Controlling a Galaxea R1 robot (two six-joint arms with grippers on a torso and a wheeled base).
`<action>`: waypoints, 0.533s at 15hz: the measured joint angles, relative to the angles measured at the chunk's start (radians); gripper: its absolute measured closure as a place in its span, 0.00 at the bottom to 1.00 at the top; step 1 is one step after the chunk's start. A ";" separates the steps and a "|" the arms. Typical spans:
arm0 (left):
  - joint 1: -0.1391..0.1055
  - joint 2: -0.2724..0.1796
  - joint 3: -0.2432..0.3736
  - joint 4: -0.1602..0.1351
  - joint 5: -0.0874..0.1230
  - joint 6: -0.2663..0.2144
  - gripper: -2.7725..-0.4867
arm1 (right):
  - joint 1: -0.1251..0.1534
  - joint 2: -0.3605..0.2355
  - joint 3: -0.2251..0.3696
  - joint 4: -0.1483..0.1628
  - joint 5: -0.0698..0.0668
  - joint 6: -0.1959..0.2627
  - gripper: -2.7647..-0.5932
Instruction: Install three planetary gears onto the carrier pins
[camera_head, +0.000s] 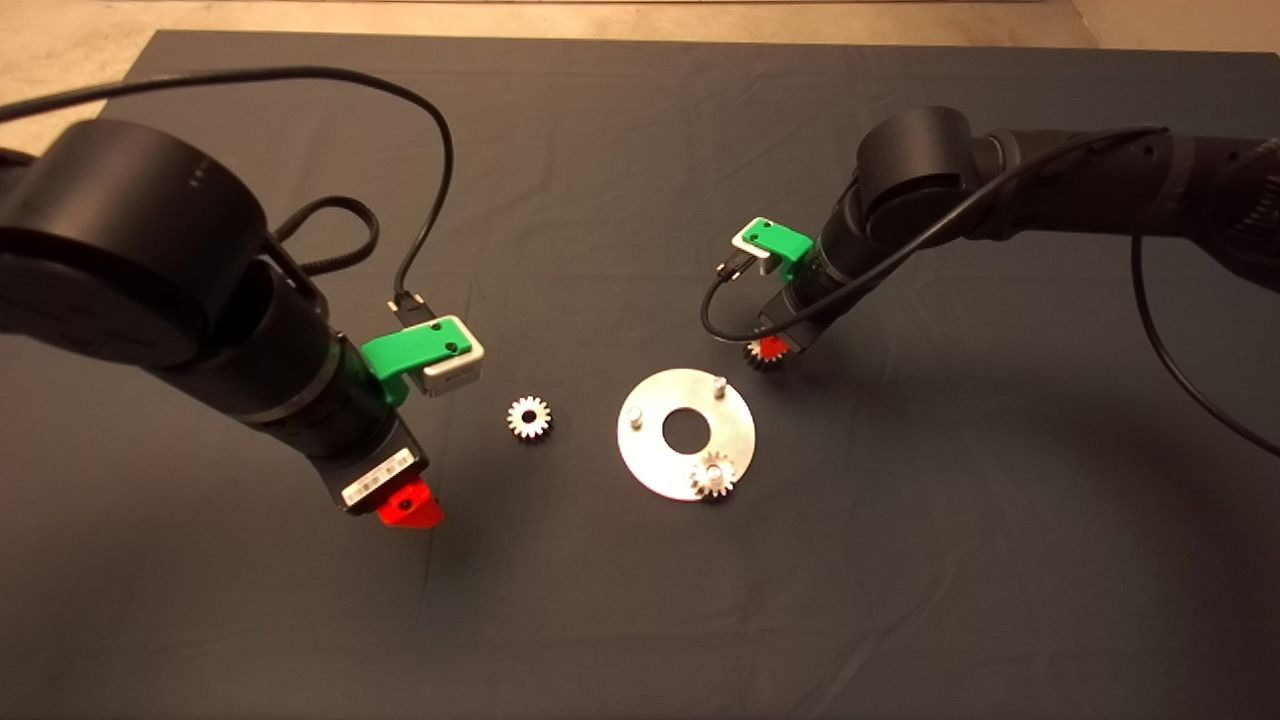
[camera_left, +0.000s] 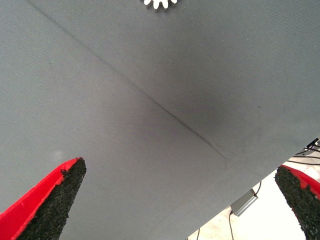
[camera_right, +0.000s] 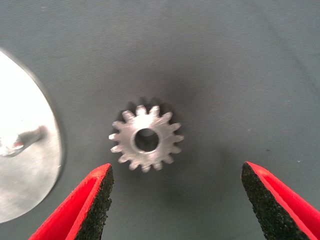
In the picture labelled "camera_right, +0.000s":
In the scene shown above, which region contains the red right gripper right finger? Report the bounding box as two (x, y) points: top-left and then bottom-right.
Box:
(240, 161), (320, 240)

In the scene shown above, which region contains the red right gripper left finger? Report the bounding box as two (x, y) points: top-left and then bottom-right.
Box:
(28, 163), (115, 240)

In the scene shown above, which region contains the small steel planetary gear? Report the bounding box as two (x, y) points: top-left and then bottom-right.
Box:
(108, 98), (185, 173)

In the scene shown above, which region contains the round metal carrier plate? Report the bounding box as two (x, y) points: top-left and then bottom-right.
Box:
(0, 48), (65, 225)

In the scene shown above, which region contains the dark grey table cloth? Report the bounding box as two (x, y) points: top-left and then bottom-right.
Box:
(0, 0), (320, 240)

